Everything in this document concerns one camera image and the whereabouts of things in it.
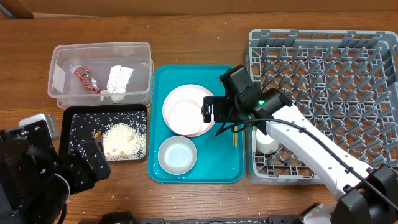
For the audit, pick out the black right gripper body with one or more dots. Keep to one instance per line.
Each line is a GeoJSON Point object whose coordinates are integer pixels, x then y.
{"type": "Point", "coordinates": [224, 109]}

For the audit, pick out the black plastic tray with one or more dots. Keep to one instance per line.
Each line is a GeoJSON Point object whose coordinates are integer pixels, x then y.
{"type": "Point", "coordinates": [69, 112]}

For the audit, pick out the pink bowl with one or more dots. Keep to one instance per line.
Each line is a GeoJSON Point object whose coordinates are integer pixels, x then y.
{"type": "Point", "coordinates": [185, 118]}

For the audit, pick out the white cup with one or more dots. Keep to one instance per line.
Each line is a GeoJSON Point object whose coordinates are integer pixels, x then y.
{"type": "Point", "coordinates": [264, 143]}

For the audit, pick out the red snack wrapper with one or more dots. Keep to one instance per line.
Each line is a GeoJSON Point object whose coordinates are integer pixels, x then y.
{"type": "Point", "coordinates": [83, 73]}

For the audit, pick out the pink plate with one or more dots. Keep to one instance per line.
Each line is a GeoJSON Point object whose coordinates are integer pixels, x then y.
{"type": "Point", "coordinates": [190, 92]}

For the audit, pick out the teal serving tray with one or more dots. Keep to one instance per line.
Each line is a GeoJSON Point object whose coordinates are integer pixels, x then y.
{"type": "Point", "coordinates": [218, 160]}

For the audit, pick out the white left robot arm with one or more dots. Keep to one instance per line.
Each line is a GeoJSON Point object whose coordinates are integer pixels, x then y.
{"type": "Point", "coordinates": [36, 179]}

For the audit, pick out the wooden chopstick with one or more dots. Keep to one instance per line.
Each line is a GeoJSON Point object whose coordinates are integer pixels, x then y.
{"type": "Point", "coordinates": [235, 137]}

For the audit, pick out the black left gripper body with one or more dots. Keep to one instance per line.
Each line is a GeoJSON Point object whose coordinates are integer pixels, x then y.
{"type": "Point", "coordinates": [71, 167]}

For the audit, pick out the grey bowl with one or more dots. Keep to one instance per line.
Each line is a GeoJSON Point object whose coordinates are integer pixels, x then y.
{"type": "Point", "coordinates": [177, 155]}

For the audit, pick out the rice and food scraps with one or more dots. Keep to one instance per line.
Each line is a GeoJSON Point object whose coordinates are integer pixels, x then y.
{"type": "Point", "coordinates": [123, 135]}

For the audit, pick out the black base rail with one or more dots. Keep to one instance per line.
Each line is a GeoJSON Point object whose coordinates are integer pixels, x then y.
{"type": "Point", "coordinates": [217, 220]}

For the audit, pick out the white napkin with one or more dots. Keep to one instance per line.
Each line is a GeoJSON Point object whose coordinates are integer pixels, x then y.
{"type": "Point", "coordinates": [118, 79]}

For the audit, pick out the grey dishwasher rack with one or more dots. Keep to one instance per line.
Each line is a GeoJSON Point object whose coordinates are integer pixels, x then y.
{"type": "Point", "coordinates": [343, 82]}

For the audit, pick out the clear plastic bin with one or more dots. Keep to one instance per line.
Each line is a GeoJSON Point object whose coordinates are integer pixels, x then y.
{"type": "Point", "coordinates": [99, 59]}

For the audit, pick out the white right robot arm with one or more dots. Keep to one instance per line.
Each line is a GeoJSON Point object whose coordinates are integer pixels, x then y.
{"type": "Point", "coordinates": [363, 195]}

